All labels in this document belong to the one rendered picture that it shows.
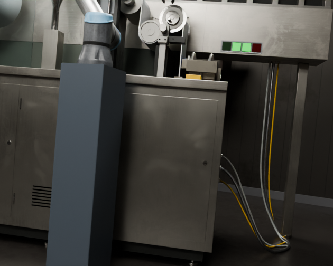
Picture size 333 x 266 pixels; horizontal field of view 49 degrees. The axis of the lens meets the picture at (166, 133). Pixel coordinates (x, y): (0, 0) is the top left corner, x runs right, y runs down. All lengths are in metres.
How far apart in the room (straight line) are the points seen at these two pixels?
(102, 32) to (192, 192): 0.82
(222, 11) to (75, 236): 1.57
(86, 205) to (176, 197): 0.46
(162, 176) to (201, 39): 0.99
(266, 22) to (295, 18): 0.17
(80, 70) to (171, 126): 0.50
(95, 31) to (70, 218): 0.77
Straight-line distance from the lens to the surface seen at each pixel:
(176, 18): 2.05
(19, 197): 2.02
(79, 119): 1.52
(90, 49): 1.57
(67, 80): 1.56
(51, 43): 2.31
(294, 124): 2.52
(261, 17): 2.41
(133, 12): 2.13
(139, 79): 1.74
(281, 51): 2.38
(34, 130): 1.94
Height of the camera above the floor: 0.71
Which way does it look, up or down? 2 degrees down
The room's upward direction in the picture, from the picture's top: 5 degrees clockwise
